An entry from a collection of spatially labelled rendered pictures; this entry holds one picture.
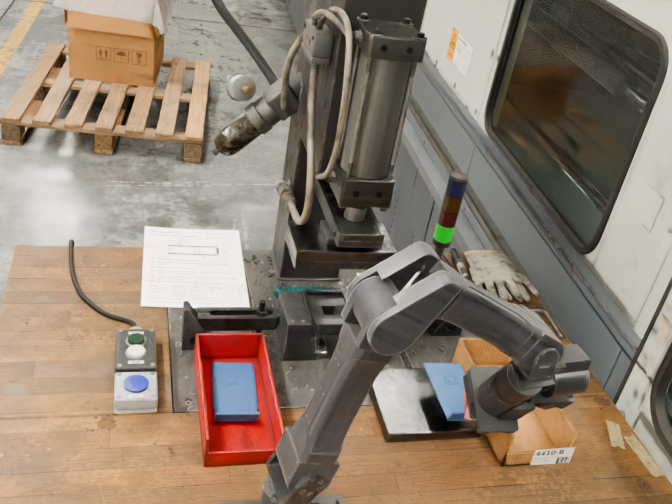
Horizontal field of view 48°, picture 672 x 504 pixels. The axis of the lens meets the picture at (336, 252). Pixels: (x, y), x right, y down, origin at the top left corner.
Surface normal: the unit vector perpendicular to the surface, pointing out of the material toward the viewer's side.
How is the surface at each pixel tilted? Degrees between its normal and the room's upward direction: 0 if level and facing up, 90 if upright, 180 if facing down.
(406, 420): 0
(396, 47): 90
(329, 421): 88
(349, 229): 0
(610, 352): 90
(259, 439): 0
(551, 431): 90
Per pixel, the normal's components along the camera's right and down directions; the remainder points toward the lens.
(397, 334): 0.30, 0.55
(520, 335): 0.18, 0.41
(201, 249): 0.15, -0.83
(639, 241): -0.98, -0.05
